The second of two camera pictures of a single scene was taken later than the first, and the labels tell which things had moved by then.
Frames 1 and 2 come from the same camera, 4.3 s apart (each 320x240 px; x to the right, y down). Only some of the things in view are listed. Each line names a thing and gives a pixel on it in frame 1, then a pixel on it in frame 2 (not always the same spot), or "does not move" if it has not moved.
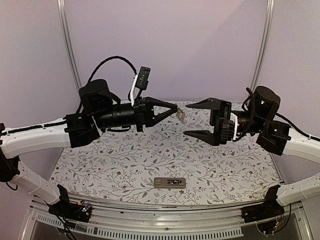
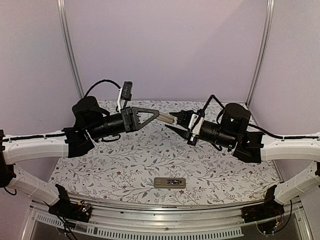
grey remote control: x=162 y=182 does not move
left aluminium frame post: x=62 y=13 does not move
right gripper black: x=219 y=118 to x=186 y=135
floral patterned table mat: x=120 y=166 does not move
